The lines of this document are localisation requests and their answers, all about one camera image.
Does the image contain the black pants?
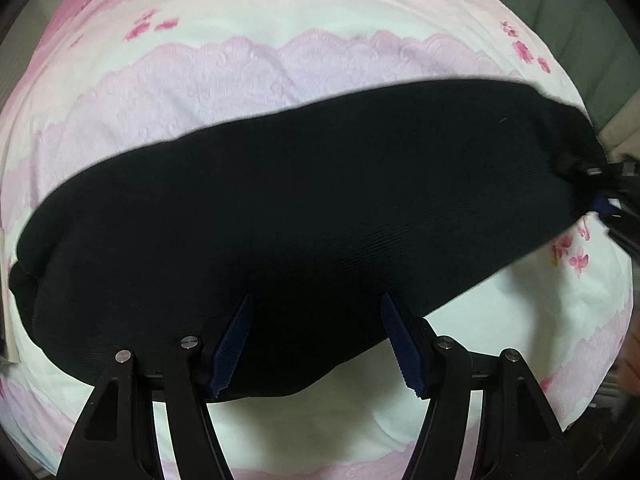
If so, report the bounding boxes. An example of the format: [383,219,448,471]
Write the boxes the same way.
[9,79,606,400]

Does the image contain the beige curtain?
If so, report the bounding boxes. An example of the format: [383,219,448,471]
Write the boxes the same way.
[599,91,640,162]

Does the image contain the green curtain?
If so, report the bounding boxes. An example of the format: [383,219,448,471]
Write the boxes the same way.
[500,0,639,130]

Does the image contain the pink floral duvet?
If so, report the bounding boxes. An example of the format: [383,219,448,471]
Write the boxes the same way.
[1,0,634,479]

